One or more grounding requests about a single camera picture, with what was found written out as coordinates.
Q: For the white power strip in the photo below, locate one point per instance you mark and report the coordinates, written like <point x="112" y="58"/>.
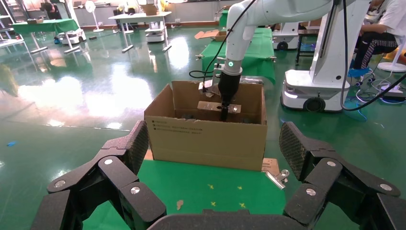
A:
<point x="393" y="92"/>

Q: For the white robot base with column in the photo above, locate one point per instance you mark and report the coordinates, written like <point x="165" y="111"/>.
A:
<point x="317" y="85"/>

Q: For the green clothed table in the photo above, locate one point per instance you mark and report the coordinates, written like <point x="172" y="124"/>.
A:
<point x="47" y="25"/>
<point x="253" y="54"/>

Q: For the white round stool base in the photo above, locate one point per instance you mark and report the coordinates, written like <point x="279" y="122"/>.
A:
<point x="393" y="66"/>

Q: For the small cardboard scrap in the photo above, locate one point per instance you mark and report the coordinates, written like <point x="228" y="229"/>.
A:
<point x="180" y="204"/>

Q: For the large open cardboard carton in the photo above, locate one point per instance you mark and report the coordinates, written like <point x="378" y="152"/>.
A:
<point x="206" y="143"/>

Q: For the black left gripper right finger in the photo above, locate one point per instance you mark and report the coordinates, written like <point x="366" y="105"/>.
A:
<point x="333" y="181"/>

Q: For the flattened cardboard pieces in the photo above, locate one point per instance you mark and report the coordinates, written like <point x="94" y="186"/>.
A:
<point x="209" y="34"/>

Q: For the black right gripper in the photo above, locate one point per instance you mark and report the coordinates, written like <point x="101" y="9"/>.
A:
<point x="228" y="87"/>

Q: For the seated person white shirt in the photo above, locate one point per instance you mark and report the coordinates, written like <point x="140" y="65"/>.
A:
<point x="396" y="16"/>

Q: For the white work table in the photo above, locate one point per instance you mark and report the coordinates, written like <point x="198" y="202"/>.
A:
<point x="139" y="16"/>

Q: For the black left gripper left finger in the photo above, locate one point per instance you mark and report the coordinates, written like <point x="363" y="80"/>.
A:
<point x="104" y="177"/>

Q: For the silver camera mounting bracket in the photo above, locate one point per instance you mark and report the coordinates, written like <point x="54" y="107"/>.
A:
<point x="217" y="73"/>

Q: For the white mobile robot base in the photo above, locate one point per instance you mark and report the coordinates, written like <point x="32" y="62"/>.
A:
<point x="285" y="35"/>
<point x="155" y="35"/>
<point x="73" y="36"/>

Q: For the black metal stand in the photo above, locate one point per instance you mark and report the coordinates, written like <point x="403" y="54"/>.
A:
<point x="306" y="31"/>

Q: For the small brown cardboard box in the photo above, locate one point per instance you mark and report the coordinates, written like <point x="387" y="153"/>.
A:
<point x="207" y="106"/>

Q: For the silver binder clip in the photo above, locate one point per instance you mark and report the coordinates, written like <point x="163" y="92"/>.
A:
<point x="276" y="179"/>

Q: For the blue floor scrap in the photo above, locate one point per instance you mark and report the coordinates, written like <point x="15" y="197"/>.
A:
<point x="11" y="143"/>

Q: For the flat cardboard flap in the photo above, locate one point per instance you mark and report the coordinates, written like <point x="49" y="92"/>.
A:
<point x="147" y="155"/>
<point x="270" y="165"/>

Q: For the white standing fan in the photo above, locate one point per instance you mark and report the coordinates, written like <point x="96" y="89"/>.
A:
<point x="90" y="5"/>

